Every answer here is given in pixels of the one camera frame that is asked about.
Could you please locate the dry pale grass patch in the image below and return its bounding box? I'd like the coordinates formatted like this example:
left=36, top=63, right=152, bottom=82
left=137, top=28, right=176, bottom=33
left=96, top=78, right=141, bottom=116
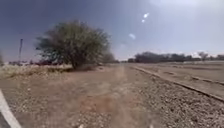
left=0, top=63, right=74, bottom=80

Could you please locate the small distant bush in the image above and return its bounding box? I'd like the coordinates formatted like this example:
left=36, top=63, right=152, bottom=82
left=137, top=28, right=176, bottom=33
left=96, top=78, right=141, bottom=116
left=99, top=52, right=120, bottom=65

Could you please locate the tall thin pole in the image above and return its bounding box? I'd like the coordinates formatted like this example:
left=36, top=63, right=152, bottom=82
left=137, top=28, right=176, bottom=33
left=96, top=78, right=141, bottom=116
left=18, top=38, right=24, bottom=65

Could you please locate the dark kerb line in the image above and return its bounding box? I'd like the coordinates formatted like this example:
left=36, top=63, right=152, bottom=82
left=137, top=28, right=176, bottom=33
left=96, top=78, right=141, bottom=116
left=132, top=65, right=224, bottom=103

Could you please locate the brown dirt gravel track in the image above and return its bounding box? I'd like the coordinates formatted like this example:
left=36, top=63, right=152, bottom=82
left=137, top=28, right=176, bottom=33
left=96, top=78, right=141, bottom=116
left=0, top=63, right=224, bottom=128

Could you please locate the large green bushy tree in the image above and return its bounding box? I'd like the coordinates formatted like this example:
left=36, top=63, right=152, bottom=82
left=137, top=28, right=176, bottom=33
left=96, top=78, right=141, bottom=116
left=34, top=20, right=112, bottom=70

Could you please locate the flat bare dirt field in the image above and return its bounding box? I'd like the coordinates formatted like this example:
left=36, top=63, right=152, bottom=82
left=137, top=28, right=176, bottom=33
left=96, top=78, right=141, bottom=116
left=134, top=61, right=224, bottom=100

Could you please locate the row of distant trees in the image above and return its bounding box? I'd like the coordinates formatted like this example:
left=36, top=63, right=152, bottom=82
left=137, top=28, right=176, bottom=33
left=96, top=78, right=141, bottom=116
left=127, top=50, right=224, bottom=64

